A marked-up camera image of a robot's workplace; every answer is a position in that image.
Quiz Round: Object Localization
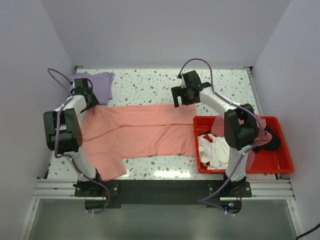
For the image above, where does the salmon pink t shirt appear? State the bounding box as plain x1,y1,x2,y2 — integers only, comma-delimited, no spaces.
81,104,197,181

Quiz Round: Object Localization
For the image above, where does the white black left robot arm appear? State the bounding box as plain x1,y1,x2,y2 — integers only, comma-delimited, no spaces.
43,78,104,196

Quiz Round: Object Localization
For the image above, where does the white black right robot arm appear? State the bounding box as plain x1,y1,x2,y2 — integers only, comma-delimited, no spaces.
171,70,263,197

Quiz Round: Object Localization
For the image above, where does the folded purple t shirt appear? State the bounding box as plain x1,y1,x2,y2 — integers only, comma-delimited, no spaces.
69,72,114,106

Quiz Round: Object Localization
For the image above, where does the white t shirt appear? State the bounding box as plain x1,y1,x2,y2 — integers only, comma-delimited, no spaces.
198,133,230,170

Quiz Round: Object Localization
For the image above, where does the dusty rose t shirt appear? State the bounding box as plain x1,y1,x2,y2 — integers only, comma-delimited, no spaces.
210,114,273,172

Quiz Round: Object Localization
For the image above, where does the black t shirt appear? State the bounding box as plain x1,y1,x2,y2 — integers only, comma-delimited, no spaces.
253,125,281,153

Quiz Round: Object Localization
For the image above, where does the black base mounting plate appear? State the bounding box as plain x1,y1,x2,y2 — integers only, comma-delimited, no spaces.
73,180,252,213

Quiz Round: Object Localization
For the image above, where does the red plastic bin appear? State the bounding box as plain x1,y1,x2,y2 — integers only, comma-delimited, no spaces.
193,116,294,174

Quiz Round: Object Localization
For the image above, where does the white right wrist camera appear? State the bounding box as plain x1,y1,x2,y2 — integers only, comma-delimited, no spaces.
177,73,187,88

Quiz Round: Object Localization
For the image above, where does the aluminium front rail frame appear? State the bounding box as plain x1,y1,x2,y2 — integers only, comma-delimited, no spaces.
32,179,295,200

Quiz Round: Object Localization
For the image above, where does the black cable bottom right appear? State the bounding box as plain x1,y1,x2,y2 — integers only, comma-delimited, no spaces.
297,226,320,240

